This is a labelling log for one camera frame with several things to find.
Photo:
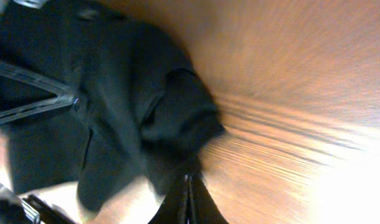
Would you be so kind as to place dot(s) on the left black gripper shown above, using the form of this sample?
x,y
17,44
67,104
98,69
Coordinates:
x,y
25,93

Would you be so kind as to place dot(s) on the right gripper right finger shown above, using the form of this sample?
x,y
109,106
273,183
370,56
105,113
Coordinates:
x,y
201,207

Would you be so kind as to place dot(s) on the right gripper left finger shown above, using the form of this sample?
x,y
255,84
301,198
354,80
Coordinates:
x,y
173,209

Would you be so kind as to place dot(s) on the black t-shirt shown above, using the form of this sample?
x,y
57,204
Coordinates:
x,y
139,107

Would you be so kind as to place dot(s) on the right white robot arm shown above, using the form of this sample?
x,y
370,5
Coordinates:
x,y
30,209

